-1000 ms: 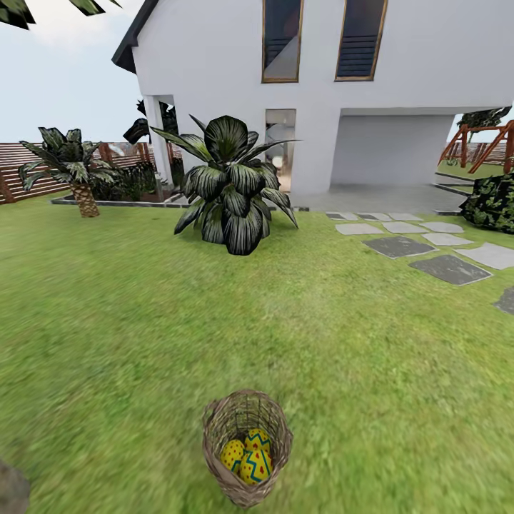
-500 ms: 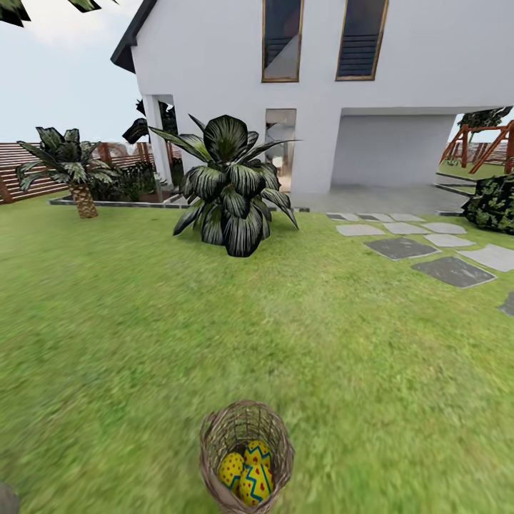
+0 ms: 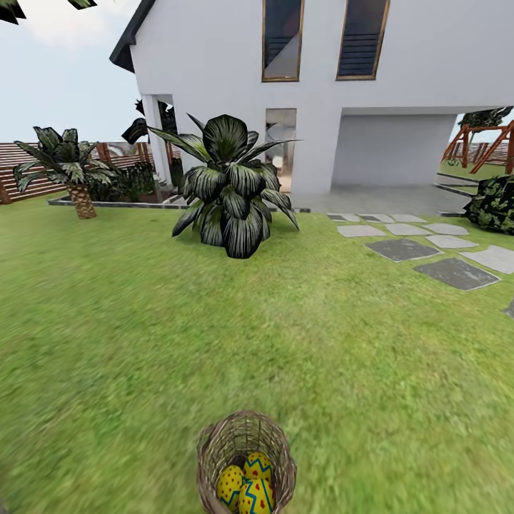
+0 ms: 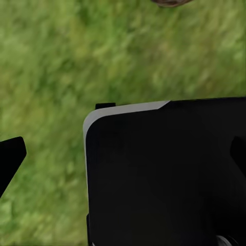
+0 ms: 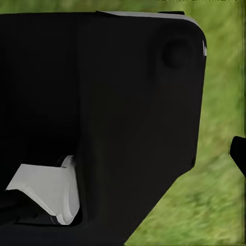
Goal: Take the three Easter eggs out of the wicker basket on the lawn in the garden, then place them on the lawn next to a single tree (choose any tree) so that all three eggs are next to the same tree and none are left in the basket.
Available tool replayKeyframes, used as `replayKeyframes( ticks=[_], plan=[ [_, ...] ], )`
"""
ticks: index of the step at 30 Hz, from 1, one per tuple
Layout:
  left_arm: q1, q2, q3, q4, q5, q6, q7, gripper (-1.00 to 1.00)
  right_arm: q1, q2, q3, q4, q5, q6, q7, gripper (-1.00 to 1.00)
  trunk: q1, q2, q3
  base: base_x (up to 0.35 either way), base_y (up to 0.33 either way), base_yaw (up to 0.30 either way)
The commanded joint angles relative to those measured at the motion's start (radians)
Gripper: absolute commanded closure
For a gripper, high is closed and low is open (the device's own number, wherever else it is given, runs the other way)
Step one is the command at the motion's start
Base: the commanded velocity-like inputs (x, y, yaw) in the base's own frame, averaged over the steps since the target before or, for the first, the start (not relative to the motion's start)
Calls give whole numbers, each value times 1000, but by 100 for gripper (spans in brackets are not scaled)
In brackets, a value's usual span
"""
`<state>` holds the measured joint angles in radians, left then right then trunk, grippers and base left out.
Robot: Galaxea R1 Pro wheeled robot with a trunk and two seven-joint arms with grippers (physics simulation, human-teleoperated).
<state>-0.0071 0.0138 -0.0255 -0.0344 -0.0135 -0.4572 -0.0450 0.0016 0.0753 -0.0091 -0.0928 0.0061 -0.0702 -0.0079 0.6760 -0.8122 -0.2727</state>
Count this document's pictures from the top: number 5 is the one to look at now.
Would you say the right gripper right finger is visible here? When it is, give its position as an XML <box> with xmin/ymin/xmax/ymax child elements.
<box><xmin>230</xmin><ymin>136</ymin><xmax>246</xmax><ymax>178</ymax></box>

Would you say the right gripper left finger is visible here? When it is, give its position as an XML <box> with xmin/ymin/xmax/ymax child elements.
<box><xmin>0</xmin><ymin>136</ymin><xmax>27</xmax><ymax>198</ymax></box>

